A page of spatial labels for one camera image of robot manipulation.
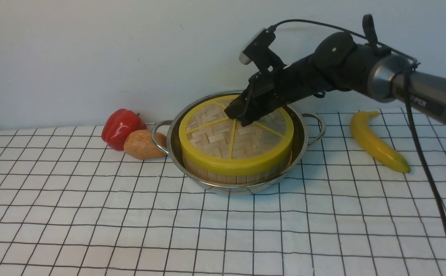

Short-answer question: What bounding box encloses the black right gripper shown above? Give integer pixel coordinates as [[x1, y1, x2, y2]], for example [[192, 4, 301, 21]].
[[224, 57, 331, 127]]

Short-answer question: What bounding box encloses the bamboo steamer basket yellow rim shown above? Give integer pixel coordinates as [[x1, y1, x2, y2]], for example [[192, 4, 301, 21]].
[[182, 149, 292, 185]]

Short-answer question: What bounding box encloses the bamboo steamer lid yellow rim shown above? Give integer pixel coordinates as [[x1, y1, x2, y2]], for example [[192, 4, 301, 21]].
[[178, 94, 294, 159]]

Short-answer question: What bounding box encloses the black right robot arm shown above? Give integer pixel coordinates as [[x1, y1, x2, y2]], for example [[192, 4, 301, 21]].
[[225, 30, 446, 126]]

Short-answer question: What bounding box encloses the stainless steel pot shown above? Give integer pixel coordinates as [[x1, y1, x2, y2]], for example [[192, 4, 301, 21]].
[[151, 90, 326, 195]]

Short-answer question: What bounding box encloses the yellow banana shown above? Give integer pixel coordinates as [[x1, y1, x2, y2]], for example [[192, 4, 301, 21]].
[[350, 111, 411, 173]]

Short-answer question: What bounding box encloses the brown potato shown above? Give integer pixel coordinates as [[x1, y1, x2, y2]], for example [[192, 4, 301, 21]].
[[123, 130, 167, 159]]

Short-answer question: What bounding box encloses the red bell pepper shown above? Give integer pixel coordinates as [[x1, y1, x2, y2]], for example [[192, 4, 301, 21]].
[[101, 108, 147, 151]]

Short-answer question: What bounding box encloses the white checkered tablecloth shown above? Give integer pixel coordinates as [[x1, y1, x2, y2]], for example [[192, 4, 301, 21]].
[[0, 109, 446, 276]]

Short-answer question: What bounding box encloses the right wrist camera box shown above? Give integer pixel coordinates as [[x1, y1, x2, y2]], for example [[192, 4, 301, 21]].
[[239, 26, 285, 75]]

